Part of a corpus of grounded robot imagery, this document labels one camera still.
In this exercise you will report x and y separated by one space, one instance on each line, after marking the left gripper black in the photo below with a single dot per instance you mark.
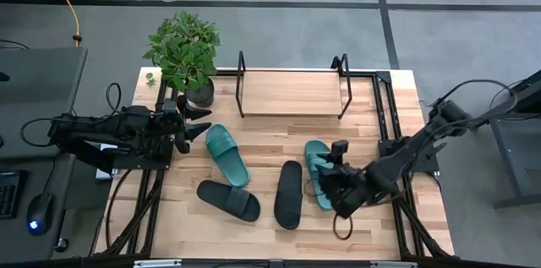
181 124

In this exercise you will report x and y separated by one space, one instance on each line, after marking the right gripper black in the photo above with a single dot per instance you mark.
353 187

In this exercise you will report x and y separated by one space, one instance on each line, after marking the teal rubber slide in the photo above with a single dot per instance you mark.
226 154
313 154

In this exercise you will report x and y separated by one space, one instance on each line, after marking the black rubber slide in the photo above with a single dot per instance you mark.
228 200
288 196

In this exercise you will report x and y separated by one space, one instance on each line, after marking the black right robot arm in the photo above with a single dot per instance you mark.
406 154

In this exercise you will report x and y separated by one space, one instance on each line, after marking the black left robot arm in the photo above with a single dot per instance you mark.
84 130

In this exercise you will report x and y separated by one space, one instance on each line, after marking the black plant pot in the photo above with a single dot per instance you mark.
203 96

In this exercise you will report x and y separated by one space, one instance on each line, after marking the fallen green leaf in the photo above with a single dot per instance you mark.
150 80

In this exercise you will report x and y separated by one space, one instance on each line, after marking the green leafy plant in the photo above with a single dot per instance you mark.
184 48

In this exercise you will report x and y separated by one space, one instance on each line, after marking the white box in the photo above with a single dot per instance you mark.
103 173

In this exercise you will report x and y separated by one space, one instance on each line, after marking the black computer mouse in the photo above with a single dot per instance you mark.
40 213

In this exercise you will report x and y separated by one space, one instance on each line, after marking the black round knob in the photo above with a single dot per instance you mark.
61 245

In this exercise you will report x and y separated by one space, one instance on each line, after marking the grey metal stand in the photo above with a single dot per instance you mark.
515 162

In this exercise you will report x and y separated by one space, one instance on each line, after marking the small black device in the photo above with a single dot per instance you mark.
3 76

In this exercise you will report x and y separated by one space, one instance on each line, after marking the black keyboard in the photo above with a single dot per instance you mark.
8 196

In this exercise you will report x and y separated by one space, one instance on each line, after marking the dark grey desk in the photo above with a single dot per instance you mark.
17 247

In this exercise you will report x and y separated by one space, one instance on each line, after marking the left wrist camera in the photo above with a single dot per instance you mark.
170 105

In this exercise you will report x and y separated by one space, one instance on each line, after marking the wooden shelf with black frame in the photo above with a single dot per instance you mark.
291 92

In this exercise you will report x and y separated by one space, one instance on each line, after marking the silver metal bracket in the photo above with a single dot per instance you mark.
156 263
393 264

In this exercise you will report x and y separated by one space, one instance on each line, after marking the black aluminium rig frame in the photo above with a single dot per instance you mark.
384 77

